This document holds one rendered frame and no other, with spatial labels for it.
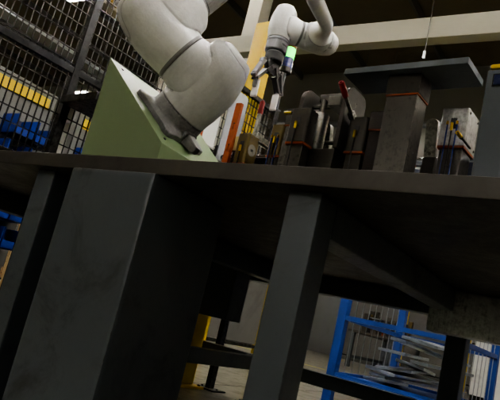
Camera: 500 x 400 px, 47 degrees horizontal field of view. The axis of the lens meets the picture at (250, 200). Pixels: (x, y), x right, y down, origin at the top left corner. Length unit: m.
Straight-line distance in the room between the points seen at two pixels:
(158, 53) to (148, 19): 0.09
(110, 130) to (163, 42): 0.27
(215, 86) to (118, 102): 0.27
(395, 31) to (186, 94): 4.58
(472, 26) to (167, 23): 4.46
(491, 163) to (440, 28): 4.36
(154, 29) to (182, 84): 0.15
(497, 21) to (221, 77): 4.41
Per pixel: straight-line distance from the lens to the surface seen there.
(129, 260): 1.36
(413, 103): 1.69
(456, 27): 5.81
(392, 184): 1.09
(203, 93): 1.53
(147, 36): 1.56
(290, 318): 1.15
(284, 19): 2.40
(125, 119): 1.56
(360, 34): 6.13
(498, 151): 1.55
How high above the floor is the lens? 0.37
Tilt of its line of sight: 12 degrees up
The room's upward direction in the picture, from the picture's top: 14 degrees clockwise
